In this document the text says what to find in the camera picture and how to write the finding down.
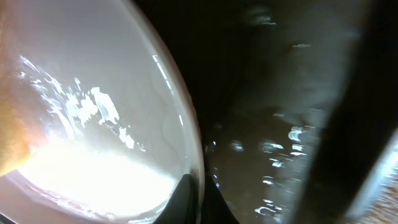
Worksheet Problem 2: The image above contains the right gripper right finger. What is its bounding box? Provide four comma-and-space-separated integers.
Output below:
201, 175, 239, 224

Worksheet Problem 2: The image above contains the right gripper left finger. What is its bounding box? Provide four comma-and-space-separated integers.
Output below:
153, 174, 198, 224

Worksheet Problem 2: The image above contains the white plate with red stain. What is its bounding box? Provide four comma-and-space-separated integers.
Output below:
1, 0, 205, 223

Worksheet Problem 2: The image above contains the green and yellow sponge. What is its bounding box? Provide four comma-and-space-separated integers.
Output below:
0, 62, 41, 178

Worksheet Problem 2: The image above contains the brown plastic serving tray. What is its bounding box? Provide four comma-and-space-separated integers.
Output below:
138, 0, 397, 223

